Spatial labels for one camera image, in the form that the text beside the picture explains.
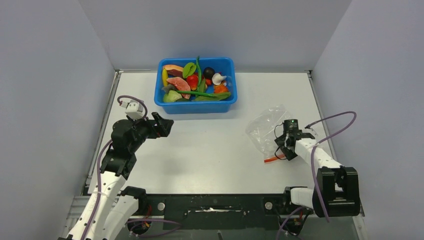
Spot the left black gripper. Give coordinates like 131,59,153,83
128,112,173,153

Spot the clear zip top bag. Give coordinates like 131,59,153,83
245,104,292,163

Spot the pink watermelon slice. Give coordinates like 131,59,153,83
167,77,191,102

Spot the long green bean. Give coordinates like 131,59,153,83
176,90,215,97

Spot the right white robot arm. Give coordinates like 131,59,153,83
274,119,361,218

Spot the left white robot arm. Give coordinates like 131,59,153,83
65,112,174,240

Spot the pale green cabbage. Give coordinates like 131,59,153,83
162,90,183,103

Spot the grey fish piece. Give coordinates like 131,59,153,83
161,84,178,94

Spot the yellow banana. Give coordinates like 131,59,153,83
161,68,169,87

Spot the flat green leaf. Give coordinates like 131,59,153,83
193,92,232,102

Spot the black plum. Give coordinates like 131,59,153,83
203,67,216,80

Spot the upright green bean pod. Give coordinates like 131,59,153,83
195,55,202,86

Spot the orange carrot piece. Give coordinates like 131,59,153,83
214,84,229,94

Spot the white mushroom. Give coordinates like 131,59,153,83
211,72,227,86

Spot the blue plastic bin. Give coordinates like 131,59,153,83
153,57,238,114

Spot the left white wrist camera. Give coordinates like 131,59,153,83
120,100,145,121

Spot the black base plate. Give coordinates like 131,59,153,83
135,193,297,230

